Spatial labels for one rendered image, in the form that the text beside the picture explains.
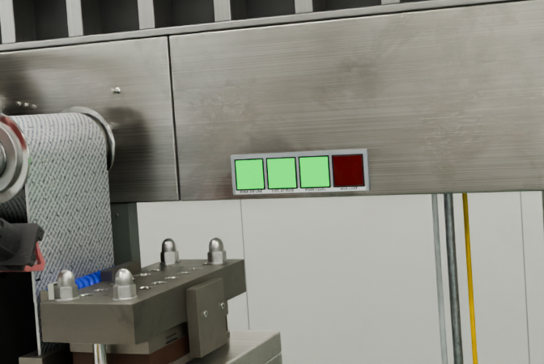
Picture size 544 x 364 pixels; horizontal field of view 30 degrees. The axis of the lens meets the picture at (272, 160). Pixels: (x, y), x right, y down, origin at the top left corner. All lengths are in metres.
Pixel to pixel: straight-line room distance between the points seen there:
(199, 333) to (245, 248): 2.75
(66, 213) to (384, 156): 0.53
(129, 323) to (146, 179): 0.44
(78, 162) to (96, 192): 0.07
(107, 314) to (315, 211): 2.78
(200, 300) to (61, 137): 0.35
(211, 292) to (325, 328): 2.65
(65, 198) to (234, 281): 0.34
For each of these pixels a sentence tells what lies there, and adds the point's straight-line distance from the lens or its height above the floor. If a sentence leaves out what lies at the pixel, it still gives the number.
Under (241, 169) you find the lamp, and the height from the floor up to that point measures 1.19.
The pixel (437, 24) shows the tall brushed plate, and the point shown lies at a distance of 1.67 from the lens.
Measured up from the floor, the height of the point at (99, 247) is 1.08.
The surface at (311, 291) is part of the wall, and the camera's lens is 4.30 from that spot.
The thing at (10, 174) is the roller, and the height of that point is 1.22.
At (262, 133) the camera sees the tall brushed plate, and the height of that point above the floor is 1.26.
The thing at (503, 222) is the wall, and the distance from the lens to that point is 4.04.
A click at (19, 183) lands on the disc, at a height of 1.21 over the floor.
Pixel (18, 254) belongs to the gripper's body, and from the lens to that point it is 1.55.
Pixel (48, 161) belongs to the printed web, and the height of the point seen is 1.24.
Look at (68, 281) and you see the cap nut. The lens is 1.57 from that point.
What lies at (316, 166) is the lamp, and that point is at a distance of 1.72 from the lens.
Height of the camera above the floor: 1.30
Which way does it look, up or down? 3 degrees down
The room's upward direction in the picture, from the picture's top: 4 degrees counter-clockwise
